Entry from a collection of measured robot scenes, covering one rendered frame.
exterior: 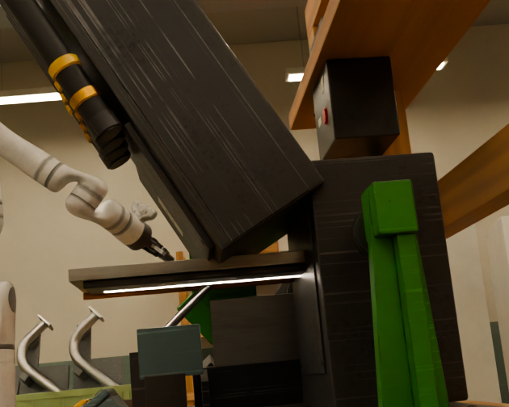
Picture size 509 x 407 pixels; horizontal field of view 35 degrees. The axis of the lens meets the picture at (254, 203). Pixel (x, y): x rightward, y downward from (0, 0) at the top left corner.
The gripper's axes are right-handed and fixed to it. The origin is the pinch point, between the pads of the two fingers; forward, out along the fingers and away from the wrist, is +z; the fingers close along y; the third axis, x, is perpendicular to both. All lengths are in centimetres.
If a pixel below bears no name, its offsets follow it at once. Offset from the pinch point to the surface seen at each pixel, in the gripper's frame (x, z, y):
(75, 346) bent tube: -36, 21, -37
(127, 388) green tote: -36.1, 27.9, -14.2
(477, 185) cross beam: 32, -32, 91
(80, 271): -14, -67, 65
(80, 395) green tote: -42.8, 10.7, -9.7
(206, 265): -3, -57, 75
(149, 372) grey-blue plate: -20, -51, 72
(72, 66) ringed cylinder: 8, -86, 62
